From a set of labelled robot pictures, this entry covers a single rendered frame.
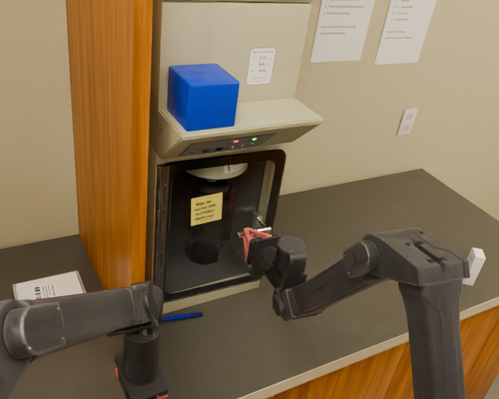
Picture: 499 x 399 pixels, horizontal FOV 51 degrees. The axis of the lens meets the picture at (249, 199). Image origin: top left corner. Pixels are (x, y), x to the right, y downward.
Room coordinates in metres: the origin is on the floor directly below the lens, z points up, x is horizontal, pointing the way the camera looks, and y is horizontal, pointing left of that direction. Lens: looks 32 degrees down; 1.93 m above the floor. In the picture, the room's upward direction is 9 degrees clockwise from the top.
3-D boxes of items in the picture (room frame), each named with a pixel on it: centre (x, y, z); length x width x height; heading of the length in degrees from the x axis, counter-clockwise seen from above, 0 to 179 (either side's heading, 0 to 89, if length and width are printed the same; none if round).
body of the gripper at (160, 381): (0.58, 0.14, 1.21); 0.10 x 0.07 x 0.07; 34
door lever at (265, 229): (1.02, -0.02, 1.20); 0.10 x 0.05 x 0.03; 121
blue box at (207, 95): (0.92, 0.12, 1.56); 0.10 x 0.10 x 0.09; 34
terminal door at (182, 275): (1.01, 0.06, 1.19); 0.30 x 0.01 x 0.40; 121
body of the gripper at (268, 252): (0.91, -0.07, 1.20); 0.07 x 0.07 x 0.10; 33
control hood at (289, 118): (0.97, 0.04, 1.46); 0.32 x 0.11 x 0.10; 124
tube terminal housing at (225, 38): (1.13, 0.14, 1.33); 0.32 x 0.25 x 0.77; 124
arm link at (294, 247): (0.82, -0.11, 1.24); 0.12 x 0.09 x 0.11; 23
